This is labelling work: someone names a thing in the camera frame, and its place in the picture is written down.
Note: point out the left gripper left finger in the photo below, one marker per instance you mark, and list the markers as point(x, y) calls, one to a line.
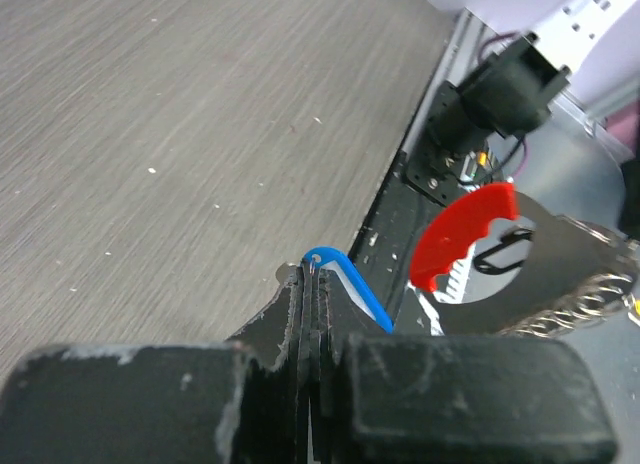
point(242, 400)

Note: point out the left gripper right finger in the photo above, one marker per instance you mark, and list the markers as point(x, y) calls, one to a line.
point(384, 398)

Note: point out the blue tagged key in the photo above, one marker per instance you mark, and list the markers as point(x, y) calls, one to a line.
point(353, 283)

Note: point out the red handled keyring with chain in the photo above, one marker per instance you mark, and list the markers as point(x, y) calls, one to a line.
point(575, 274)

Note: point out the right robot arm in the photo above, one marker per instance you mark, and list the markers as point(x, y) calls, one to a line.
point(509, 93)

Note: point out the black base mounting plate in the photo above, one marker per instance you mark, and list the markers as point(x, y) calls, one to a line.
point(418, 186)

